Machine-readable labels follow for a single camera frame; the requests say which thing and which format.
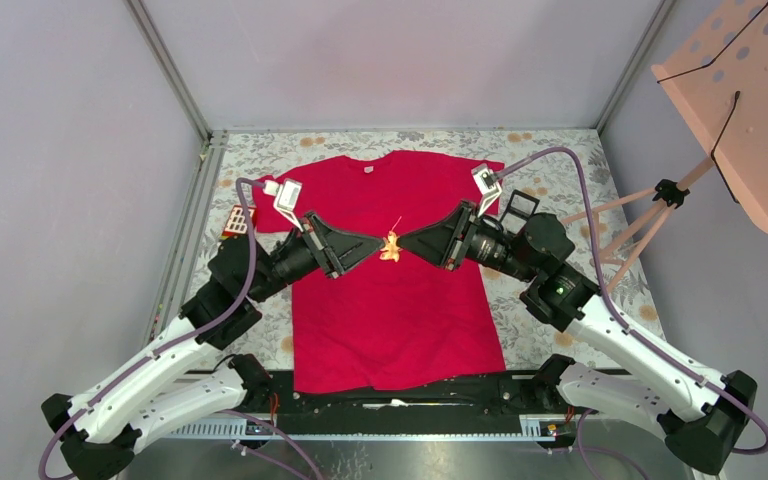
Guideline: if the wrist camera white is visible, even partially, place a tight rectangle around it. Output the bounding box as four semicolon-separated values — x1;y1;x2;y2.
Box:
268;179;302;230
471;164;503;216

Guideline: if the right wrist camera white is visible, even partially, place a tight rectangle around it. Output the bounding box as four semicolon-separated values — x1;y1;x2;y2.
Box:
471;164;503;216

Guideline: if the pink perforated music stand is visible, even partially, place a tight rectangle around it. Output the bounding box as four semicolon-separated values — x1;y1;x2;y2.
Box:
592;1;768;289

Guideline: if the red t-shirt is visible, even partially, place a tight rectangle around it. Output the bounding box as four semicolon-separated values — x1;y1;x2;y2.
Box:
286;150;505;394

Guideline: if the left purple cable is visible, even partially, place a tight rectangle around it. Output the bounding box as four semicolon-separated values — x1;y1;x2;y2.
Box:
38;176;326;480

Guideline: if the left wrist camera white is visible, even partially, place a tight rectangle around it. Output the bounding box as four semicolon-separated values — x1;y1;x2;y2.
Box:
268;179;302;230

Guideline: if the black brooch box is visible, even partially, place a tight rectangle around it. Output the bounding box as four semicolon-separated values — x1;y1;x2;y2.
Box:
499;190;540;233

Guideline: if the red toy block house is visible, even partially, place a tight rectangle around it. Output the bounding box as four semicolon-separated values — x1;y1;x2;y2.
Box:
219;204;248;240

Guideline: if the floral patterned table mat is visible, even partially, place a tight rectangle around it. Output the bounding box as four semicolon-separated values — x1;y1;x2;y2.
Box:
170;129;664;372

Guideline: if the silver slotted cable duct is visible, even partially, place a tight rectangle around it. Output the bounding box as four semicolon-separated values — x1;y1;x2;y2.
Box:
163;416;556;444

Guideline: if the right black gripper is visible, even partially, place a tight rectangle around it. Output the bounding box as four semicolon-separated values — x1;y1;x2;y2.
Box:
396;198;539;283

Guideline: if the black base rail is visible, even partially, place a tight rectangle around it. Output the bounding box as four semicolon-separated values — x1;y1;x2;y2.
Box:
224;354;597;439

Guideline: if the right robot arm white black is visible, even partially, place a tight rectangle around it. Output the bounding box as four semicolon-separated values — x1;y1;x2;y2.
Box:
397;201;757;475

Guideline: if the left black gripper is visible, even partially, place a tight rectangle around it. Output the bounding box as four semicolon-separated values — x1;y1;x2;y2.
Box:
249;210;386;303

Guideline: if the orange glitter brooch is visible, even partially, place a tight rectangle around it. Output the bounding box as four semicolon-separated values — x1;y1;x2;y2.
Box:
379;216;402;263

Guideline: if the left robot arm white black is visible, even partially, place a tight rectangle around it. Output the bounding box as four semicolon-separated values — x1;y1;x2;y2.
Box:
41;212;385;479

